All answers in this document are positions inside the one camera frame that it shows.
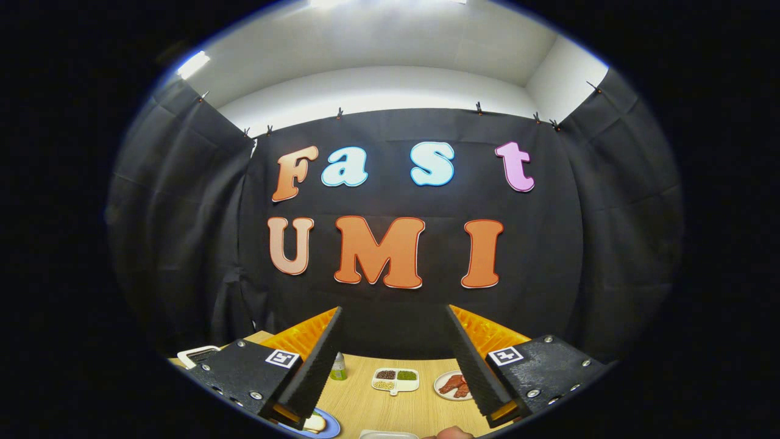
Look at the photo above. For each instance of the blue round plate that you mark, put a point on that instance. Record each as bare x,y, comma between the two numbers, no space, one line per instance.
332,427

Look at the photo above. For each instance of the ceiling light panel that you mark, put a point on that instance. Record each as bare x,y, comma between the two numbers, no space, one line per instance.
194,64

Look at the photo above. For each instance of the green label metal bottle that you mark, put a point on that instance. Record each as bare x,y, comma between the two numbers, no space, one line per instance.
339,371

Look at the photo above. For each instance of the row of black cloth clips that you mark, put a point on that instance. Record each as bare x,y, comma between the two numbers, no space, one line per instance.
339,113

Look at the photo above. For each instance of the green mung beans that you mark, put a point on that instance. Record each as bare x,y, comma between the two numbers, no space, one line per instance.
407,375

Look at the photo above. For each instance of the white divided snack tray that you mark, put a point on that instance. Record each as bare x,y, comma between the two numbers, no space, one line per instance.
407,385

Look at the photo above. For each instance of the dark brown beans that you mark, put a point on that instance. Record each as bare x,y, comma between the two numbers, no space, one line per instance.
386,374

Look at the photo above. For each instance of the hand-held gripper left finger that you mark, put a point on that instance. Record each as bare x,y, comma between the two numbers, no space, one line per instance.
318,366

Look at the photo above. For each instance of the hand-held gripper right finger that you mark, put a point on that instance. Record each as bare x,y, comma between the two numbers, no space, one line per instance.
470,366

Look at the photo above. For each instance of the yellow soybeans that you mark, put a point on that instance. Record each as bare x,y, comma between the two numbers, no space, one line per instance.
384,385

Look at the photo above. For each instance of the white toaster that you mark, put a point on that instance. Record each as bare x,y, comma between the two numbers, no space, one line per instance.
195,353

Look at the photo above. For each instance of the brown meat piece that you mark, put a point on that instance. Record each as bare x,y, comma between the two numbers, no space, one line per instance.
451,383
462,391

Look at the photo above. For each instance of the white oval plate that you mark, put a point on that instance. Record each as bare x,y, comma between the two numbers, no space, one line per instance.
440,390

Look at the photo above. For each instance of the toasted bread slice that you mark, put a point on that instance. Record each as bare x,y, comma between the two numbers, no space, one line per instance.
315,424

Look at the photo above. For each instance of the grey square plate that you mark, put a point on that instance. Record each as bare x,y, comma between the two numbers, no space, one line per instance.
390,435

